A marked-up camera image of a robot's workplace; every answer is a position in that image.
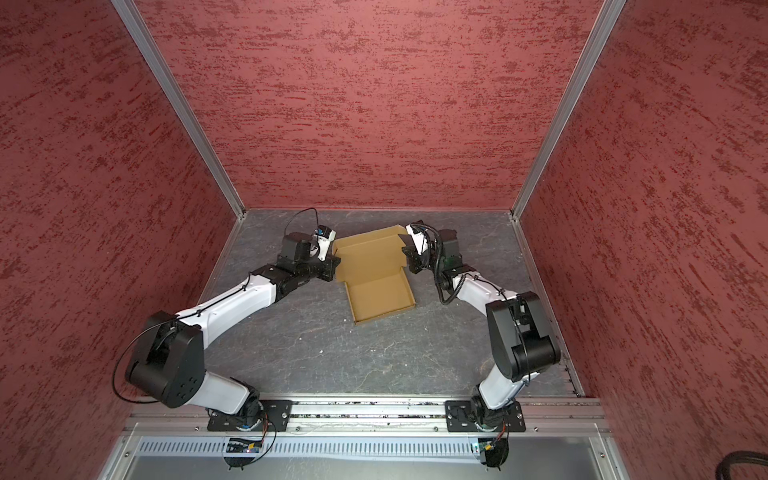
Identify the brown cardboard box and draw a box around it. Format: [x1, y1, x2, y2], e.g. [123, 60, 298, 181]
[333, 225, 416, 323]

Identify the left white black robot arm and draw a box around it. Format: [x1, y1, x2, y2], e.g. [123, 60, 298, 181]
[124, 255, 341, 430]

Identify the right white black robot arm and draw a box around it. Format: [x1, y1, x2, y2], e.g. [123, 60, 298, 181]
[401, 223, 561, 431]

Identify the left small circuit board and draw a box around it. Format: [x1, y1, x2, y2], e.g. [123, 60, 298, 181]
[225, 438, 264, 455]

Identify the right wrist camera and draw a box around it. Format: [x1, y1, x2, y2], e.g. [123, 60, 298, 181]
[405, 222, 464, 273]

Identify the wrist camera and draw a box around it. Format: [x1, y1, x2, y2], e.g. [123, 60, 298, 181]
[405, 222, 464, 273]
[279, 225, 336, 262]

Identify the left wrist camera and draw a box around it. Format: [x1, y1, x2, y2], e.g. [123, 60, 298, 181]
[279, 225, 336, 262]

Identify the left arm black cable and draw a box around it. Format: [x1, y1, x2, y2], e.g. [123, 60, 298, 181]
[112, 207, 321, 405]

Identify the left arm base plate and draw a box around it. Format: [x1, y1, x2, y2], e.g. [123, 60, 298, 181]
[207, 399, 294, 433]

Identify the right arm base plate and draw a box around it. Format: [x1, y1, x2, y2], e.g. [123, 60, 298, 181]
[444, 396, 526, 434]

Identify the aluminium front rail frame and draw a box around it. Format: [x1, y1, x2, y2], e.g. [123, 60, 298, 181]
[99, 395, 629, 479]

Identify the left aluminium corner post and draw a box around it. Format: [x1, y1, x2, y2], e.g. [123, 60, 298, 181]
[111, 0, 247, 220]

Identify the aluminium corner post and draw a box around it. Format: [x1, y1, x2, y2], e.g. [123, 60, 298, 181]
[511, 0, 626, 223]
[111, 0, 247, 220]

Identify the right aluminium corner post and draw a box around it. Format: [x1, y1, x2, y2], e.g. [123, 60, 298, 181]
[511, 0, 626, 223]

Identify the black cable bundle corner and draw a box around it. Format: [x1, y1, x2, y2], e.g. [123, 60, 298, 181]
[715, 449, 768, 480]

